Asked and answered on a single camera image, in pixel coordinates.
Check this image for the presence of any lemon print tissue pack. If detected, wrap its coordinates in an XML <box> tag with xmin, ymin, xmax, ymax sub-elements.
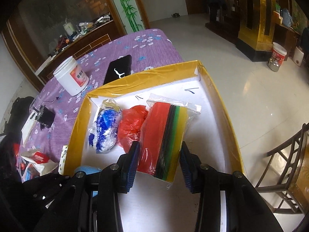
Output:
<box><xmin>58</xmin><ymin>145</ymin><xmax>68</xmax><ymax>175</ymax></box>

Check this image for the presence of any light blue towel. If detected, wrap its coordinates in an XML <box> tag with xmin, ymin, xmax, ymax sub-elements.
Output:
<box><xmin>73</xmin><ymin>165</ymin><xmax>102</xmax><ymax>198</ymax></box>

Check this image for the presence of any blue Vinda tissue pouch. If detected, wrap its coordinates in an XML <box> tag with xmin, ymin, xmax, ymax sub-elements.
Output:
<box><xmin>88</xmin><ymin>98</ymin><xmax>122</xmax><ymax>154</ymax></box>

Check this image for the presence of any white mask package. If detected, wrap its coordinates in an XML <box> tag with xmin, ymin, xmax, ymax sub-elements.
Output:
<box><xmin>21</xmin><ymin>149</ymin><xmax>59</xmax><ymax>182</ymax></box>

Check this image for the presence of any red plastic bag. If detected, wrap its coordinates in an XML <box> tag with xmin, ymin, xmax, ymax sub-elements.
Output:
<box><xmin>117</xmin><ymin>105</ymin><xmax>148</xmax><ymax>153</ymax></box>

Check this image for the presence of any red black yellow sponge pack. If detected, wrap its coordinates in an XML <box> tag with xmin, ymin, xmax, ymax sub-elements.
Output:
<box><xmin>138</xmin><ymin>94</ymin><xmax>202</xmax><ymax>184</ymax></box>

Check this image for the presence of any white notebook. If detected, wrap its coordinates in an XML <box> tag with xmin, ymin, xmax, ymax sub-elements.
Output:
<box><xmin>21</xmin><ymin>111</ymin><xmax>37</xmax><ymax>146</ymax></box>

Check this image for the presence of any purple floral tablecloth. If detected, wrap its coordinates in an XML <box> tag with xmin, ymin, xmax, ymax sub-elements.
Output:
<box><xmin>19</xmin><ymin>29</ymin><xmax>183</xmax><ymax>162</ymax></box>

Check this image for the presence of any black bag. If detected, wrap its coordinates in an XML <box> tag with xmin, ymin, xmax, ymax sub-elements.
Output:
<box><xmin>5</xmin><ymin>96</ymin><xmax>35</xmax><ymax>132</ymax></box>

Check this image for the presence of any black electric motor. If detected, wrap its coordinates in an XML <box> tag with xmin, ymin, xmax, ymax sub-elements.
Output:
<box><xmin>32</xmin><ymin>105</ymin><xmax>55</xmax><ymax>128</ymax></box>

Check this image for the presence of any wooden chair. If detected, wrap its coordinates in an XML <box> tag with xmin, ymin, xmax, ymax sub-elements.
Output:
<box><xmin>255</xmin><ymin>124</ymin><xmax>308</xmax><ymax>215</ymax></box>

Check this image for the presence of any black smartphone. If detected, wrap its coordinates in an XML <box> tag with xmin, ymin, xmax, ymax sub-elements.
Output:
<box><xmin>103</xmin><ymin>55</ymin><xmax>132</xmax><ymax>85</ymax></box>

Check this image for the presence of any white plastic jar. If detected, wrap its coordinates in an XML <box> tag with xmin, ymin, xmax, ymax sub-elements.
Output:
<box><xmin>53</xmin><ymin>56</ymin><xmax>89</xmax><ymax>96</ymax></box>

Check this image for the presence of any metal kettle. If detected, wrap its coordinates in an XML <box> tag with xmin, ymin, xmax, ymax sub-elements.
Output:
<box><xmin>267</xmin><ymin>57</ymin><xmax>280</xmax><ymax>72</ymax></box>

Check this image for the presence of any wooden counter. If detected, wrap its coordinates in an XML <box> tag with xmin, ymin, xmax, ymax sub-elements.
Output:
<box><xmin>38</xmin><ymin>20</ymin><xmax>125</xmax><ymax>84</ymax></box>

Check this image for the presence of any white red bucket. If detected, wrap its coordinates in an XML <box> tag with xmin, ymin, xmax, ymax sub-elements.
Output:
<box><xmin>271</xmin><ymin>42</ymin><xmax>287</xmax><ymax>66</ymax></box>

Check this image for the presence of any white jug on counter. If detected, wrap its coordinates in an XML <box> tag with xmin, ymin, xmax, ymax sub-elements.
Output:
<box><xmin>63</xmin><ymin>18</ymin><xmax>75</xmax><ymax>36</ymax></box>

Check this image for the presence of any person in dark clothes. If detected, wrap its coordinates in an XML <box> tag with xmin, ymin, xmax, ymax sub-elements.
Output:
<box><xmin>206</xmin><ymin>0</ymin><xmax>228</xmax><ymax>23</ymax></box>

